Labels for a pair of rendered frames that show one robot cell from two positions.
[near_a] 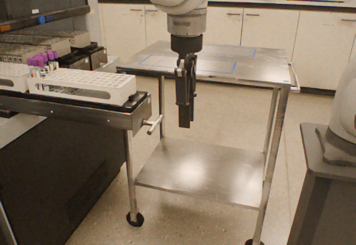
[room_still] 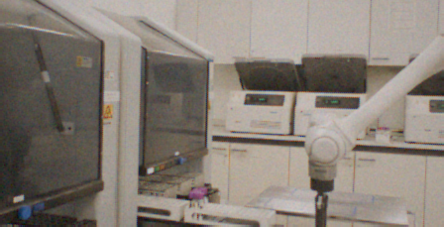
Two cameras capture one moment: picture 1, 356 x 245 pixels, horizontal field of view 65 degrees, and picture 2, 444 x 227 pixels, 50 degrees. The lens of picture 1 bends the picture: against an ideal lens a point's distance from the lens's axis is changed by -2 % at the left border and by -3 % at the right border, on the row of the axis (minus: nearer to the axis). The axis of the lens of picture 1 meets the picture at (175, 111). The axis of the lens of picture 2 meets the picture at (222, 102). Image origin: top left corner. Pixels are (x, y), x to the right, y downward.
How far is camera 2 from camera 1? 0.89 m
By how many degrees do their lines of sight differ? 25
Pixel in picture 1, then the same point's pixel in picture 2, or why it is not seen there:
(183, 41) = (321, 183)
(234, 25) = (344, 171)
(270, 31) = (391, 180)
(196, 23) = (330, 170)
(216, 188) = not seen: outside the picture
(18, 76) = (176, 207)
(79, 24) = (193, 166)
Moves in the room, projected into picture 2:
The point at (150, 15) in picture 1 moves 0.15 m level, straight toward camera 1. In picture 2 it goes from (236, 156) to (238, 158)
